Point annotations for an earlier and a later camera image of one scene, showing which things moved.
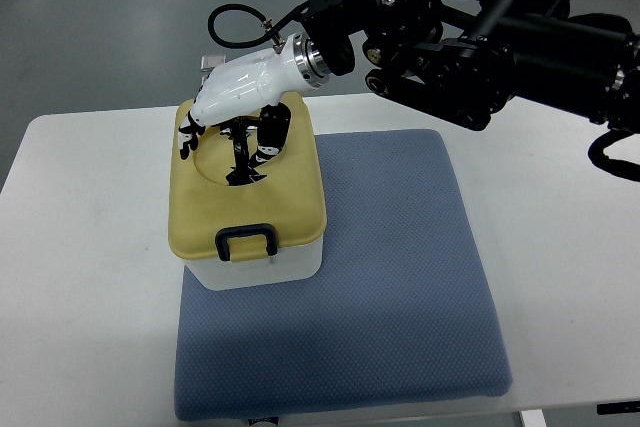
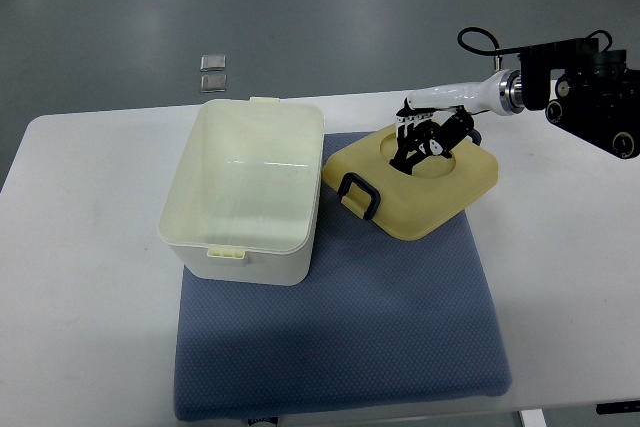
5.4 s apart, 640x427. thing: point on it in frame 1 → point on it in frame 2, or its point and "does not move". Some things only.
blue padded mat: x=402 y=309 does not move
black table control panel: x=618 y=407 does not move
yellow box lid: x=291 y=197 → x=365 y=181
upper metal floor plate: x=209 y=62 does not move
